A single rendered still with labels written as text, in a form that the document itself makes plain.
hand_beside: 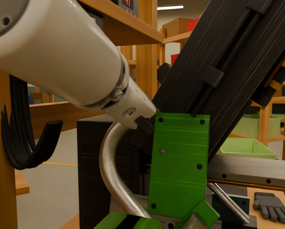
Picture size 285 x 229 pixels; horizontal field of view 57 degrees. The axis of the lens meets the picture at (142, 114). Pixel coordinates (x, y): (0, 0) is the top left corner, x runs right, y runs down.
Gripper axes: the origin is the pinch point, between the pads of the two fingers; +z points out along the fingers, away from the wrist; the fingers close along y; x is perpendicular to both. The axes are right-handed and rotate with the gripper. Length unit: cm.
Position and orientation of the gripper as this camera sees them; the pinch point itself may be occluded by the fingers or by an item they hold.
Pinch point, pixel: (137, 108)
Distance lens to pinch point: 47.5
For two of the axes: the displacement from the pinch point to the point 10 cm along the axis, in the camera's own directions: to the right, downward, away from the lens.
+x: -7.6, 6.4, 0.9
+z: 3.0, 2.2, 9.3
